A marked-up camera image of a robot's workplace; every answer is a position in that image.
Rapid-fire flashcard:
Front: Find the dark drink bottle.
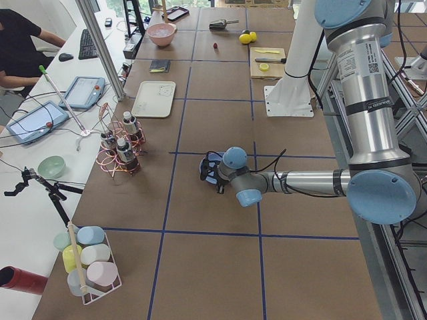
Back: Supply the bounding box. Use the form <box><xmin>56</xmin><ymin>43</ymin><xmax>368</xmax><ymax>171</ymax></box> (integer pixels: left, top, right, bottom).
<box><xmin>101</xmin><ymin>131</ymin><xmax>117</xmax><ymax>150</ymax></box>
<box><xmin>123</xmin><ymin>111</ymin><xmax>139</xmax><ymax>141</ymax></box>
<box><xmin>117</xmin><ymin>138</ymin><xmax>139</xmax><ymax>172</ymax></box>

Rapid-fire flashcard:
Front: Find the mint pastel cup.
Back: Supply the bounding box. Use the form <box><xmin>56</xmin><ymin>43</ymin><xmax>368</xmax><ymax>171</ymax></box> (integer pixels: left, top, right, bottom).
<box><xmin>53</xmin><ymin>232</ymin><xmax>71</xmax><ymax>252</ymax></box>

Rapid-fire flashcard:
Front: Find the person in black shirt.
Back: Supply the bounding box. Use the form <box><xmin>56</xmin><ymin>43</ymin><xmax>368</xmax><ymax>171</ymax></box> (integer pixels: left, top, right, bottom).
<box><xmin>1</xmin><ymin>9</ymin><xmax>65</xmax><ymax>97</ymax></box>

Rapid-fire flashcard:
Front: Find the blue pastel cup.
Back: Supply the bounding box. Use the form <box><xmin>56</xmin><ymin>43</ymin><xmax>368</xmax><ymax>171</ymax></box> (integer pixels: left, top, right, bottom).
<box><xmin>77</xmin><ymin>226</ymin><xmax>105</xmax><ymax>245</ymax></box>

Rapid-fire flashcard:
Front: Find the blue teach pendant tablet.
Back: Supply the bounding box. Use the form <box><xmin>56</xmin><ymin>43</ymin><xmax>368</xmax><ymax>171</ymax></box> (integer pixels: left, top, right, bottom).
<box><xmin>6</xmin><ymin>101</ymin><xmax>69</xmax><ymax>144</ymax></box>

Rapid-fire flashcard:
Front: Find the light blue grey cup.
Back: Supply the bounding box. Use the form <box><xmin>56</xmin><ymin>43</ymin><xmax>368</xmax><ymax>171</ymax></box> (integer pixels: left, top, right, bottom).
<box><xmin>67</xmin><ymin>269</ymin><xmax>83</xmax><ymax>297</ymax></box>

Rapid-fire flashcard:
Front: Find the red cylinder tube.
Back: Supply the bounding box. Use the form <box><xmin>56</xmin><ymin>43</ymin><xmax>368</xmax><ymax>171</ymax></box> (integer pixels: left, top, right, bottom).
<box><xmin>1</xmin><ymin>266</ymin><xmax>48</xmax><ymax>295</ymax></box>

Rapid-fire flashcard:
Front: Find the metal scoop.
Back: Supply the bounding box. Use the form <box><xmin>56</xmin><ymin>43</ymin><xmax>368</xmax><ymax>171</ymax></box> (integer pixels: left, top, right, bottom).
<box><xmin>209</xmin><ymin>19</ymin><xmax>240</xmax><ymax>31</ymax></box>

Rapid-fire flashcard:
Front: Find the half lemon slice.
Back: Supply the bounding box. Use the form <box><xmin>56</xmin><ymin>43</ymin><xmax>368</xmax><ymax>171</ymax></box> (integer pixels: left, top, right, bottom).
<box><xmin>259</xmin><ymin>63</ymin><xmax>270</xmax><ymax>72</ymax></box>

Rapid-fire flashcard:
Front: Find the yellow pastel cup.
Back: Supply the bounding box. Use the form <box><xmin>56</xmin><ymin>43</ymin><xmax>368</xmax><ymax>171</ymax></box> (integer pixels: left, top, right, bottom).
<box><xmin>62</xmin><ymin>245</ymin><xmax>77</xmax><ymax>273</ymax></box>

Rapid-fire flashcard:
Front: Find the silver rod green tip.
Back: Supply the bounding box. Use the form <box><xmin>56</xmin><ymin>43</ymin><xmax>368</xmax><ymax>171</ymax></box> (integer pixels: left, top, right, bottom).
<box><xmin>39</xmin><ymin>65</ymin><xmax>91</xmax><ymax>137</ymax></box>

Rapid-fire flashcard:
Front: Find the grey folded cloth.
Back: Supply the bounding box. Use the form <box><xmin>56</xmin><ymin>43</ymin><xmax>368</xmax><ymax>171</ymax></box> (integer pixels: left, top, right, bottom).
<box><xmin>149</xmin><ymin>59</ymin><xmax>171</xmax><ymax>73</ymax></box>

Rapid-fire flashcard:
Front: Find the wooden cutting board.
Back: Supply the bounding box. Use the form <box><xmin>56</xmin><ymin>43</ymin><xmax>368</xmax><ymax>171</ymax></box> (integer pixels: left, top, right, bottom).
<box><xmin>250</xmin><ymin>47</ymin><xmax>286</xmax><ymax>79</ymax></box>

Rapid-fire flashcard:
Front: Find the cream rectangular tray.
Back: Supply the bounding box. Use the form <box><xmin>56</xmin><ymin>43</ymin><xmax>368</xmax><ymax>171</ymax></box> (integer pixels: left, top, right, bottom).
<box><xmin>131</xmin><ymin>81</ymin><xmax>176</xmax><ymax>118</ymax></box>

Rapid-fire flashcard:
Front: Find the black keyboard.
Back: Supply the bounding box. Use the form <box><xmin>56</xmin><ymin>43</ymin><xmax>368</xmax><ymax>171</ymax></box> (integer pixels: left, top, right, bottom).
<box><xmin>78</xmin><ymin>29</ymin><xmax>98</xmax><ymax>60</ymax></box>

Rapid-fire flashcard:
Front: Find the black computer mouse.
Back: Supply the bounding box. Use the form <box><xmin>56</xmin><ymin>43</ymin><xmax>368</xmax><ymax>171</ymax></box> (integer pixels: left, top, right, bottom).
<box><xmin>58</xmin><ymin>53</ymin><xmax>73</xmax><ymax>62</ymax></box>

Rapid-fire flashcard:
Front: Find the pink bowl with ice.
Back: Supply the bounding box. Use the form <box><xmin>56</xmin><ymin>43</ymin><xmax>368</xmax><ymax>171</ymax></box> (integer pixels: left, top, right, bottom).
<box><xmin>146</xmin><ymin>23</ymin><xmax>177</xmax><ymax>47</ymax></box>

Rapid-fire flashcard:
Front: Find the aluminium frame post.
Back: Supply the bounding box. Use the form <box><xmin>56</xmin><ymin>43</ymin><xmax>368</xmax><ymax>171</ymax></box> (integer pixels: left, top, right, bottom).
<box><xmin>75</xmin><ymin>0</ymin><xmax>125</xmax><ymax>101</ymax></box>

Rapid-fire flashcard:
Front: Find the blue round plate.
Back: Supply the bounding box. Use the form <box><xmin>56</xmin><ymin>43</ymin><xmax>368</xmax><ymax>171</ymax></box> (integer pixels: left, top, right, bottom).
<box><xmin>199</xmin><ymin>151</ymin><xmax>224</xmax><ymax>185</ymax></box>

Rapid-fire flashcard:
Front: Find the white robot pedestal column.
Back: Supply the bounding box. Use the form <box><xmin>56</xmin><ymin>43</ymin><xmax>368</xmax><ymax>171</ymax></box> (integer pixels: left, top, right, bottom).
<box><xmin>264</xmin><ymin>0</ymin><xmax>323</xmax><ymax>117</ymax></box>

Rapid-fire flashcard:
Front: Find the green small bowl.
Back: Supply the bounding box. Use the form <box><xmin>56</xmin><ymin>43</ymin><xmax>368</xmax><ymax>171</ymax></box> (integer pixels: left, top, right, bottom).
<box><xmin>37</xmin><ymin>155</ymin><xmax>66</xmax><ymax>179</ymax></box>

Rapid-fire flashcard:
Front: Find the copper wire bottle rack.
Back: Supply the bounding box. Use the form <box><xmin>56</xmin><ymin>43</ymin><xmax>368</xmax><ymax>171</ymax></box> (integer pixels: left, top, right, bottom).
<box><xmin>95</xmin><ymin>103</ymin><xmax>146</xmax><ymax>177</ymax></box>

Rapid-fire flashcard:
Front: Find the yellow lemon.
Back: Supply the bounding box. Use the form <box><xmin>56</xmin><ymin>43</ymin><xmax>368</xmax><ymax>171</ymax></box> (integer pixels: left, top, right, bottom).
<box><xmin>250</xmin><ymin>31</ymin><xmax>258</xmax><ymax>42</ymax></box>
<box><xmin>239</xmin><ymin>33</ymin><xmax>252</xmax><ymax>45</ymax></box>

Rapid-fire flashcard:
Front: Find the white wire cup rack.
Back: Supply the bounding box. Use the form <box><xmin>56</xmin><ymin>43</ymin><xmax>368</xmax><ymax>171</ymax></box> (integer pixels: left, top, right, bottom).
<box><xmin>67</xmin><ymin>222</ymin><xmax>122</xmax><ymax>305</ymax></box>

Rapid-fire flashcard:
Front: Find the pink pastel cup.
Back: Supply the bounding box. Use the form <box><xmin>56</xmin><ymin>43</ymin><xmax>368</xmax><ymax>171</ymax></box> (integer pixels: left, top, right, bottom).
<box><xmin>86</xmin><ymin>261</ymin><xmax>118</xmax><ymax>287</ymax></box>

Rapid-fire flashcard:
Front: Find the black handled knife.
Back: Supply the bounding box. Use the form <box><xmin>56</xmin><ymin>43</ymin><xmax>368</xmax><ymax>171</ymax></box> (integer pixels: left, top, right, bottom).
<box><xmin>254</xmin><ymin>58</ymin><xmax>287</xmax><ymax>64</ymax></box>

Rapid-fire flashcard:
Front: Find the white pastel cup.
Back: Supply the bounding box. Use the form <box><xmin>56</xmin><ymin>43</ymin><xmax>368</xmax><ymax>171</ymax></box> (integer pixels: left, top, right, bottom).
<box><xmin>81</xmin><ymin>243</ymin><xmax>111</xmax><ymax>265</ymax></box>

